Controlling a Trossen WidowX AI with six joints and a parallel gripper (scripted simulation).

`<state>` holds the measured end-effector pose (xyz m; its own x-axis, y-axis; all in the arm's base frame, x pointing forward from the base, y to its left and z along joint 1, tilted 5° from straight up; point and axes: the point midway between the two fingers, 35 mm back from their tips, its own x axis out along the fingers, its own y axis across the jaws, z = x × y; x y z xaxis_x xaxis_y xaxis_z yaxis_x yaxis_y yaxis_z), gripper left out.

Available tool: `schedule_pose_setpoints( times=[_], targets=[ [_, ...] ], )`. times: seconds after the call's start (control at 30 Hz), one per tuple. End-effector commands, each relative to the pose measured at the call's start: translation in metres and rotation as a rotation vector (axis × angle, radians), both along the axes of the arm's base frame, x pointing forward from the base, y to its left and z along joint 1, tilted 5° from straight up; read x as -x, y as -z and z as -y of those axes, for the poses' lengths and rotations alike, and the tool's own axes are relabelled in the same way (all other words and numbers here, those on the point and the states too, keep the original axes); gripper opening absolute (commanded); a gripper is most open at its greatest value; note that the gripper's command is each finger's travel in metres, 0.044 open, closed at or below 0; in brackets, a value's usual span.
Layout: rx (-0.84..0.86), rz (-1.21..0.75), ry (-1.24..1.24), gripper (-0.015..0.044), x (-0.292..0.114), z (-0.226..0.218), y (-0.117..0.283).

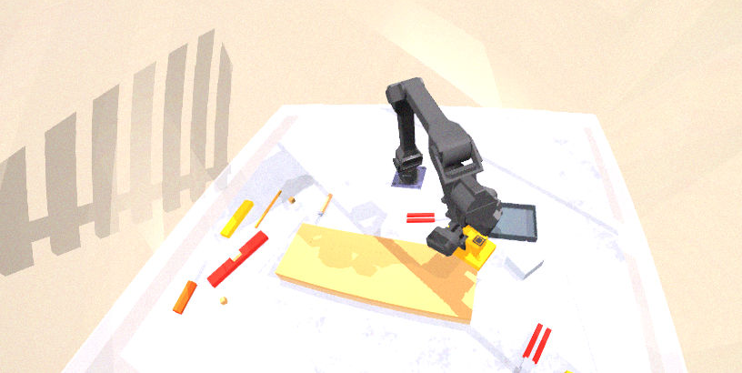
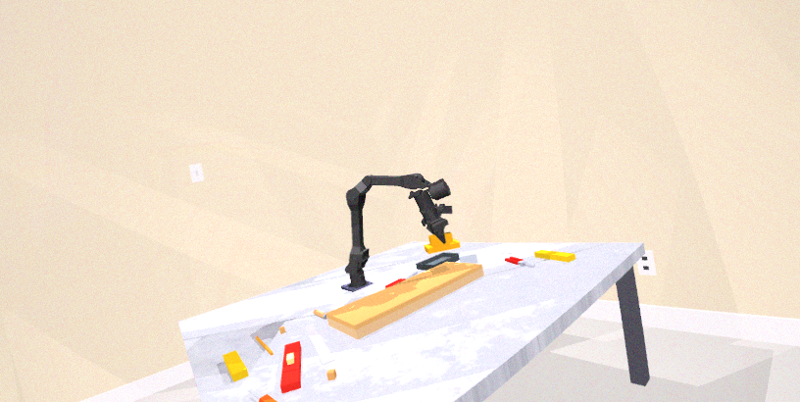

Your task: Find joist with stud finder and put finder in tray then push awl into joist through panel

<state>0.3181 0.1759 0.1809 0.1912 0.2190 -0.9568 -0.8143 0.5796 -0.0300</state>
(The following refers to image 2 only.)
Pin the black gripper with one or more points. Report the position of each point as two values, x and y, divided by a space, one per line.
435 225

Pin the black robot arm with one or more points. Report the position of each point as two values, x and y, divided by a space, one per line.
356 198

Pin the thin yellow rod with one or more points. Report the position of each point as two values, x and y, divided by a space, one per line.
265 346

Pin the cream floor panel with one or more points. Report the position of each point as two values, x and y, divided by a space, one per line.
393 303

